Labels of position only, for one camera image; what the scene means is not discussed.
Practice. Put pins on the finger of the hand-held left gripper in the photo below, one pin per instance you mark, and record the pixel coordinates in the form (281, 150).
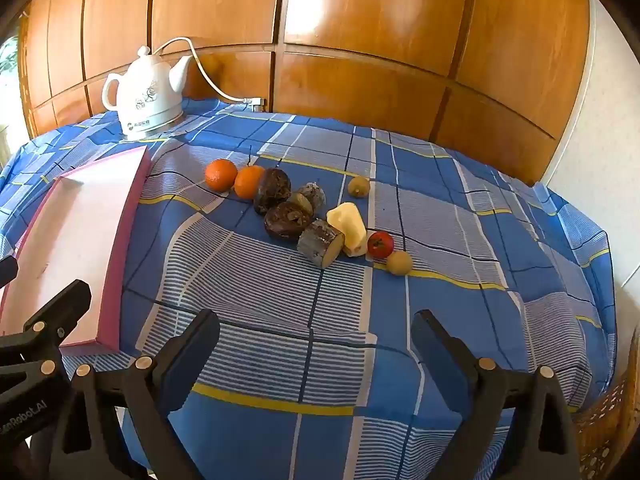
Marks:
(7, 271)
(60, 312)

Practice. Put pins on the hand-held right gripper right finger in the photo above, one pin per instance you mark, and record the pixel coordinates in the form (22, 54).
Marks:
(440, 355)

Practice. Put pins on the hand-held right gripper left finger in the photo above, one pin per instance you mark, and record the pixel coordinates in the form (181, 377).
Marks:
(192, 355)

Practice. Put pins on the pink cardboard tray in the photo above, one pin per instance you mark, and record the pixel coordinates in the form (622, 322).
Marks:
(75, 220)

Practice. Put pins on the red cherry tomato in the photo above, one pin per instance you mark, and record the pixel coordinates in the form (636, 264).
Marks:
(381, 244)

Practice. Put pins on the peeled pale yellow sugarcane chunk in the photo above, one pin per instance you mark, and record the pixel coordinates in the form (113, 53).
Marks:
(350, 225)

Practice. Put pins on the dark brown water chestnut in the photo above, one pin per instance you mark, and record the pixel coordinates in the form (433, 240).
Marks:
(272, 185)
(285, 220)

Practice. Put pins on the grey sugarcane piece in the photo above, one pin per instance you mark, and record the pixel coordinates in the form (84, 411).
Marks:
(314, 194)
(317, 240)

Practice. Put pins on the orange tangerine with stem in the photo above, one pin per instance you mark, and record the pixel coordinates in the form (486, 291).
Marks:
(247, 182)

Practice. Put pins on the stemless orange tangerine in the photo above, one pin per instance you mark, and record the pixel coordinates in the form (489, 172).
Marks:
(221, 175)

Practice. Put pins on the blue plaid tablecloth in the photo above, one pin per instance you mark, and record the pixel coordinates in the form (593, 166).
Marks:
(425, 220)

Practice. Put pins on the wicker chair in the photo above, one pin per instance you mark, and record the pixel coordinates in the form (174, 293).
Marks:
(607, 425)

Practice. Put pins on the white ceramic electric kettle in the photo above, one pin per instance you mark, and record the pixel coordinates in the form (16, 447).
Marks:
(145, 100)

